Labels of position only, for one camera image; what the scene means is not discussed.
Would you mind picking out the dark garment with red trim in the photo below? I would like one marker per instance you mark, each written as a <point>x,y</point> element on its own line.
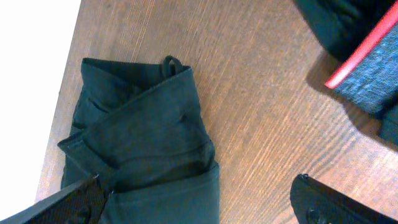
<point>362,35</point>

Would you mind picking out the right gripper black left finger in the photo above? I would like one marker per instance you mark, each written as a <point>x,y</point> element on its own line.
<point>79,203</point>

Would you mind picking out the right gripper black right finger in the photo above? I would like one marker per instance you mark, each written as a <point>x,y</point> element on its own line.
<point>316,203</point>

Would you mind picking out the black shorts garment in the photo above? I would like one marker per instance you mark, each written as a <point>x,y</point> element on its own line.
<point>139,127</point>

